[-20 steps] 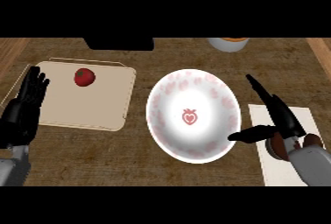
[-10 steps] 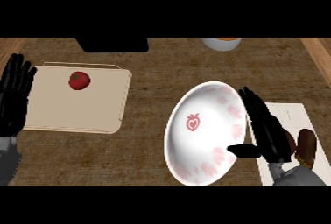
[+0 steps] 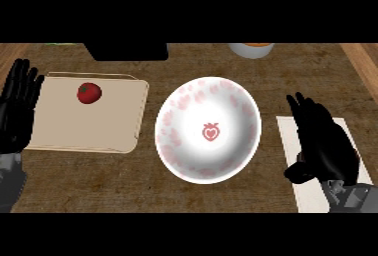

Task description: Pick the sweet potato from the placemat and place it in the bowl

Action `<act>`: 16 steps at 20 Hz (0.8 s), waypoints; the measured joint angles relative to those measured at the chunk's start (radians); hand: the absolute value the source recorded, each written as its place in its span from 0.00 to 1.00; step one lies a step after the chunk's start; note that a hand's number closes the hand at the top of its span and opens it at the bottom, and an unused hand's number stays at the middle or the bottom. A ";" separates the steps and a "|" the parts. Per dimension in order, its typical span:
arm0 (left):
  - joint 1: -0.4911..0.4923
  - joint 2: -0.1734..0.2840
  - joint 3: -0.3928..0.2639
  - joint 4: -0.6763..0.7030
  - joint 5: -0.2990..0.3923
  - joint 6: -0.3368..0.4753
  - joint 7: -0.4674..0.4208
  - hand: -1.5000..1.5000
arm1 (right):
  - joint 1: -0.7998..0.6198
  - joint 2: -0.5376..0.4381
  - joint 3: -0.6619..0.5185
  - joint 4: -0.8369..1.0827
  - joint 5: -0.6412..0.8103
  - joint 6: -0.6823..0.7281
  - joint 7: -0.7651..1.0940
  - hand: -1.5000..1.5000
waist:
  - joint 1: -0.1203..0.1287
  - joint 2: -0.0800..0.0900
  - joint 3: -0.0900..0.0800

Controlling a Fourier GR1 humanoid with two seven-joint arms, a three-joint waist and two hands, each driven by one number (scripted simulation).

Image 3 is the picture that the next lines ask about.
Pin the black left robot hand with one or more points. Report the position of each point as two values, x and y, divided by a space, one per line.
15 113

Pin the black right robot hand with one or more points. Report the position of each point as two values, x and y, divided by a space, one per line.
325 140

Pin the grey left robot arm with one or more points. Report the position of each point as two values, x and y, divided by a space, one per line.
9 181

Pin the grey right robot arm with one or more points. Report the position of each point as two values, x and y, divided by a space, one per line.
352 198

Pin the white bowl with pink print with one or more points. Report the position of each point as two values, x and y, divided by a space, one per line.
209 130

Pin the beige cutting board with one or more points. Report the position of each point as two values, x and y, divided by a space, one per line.
86 113

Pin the red tomato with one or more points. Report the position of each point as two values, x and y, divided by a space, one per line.
89 93

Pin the green object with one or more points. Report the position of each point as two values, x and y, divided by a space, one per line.
60 43

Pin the black box appliance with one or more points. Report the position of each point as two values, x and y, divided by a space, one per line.
129 51

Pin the grey cup with orange top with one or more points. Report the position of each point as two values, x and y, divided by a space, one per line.
252 50

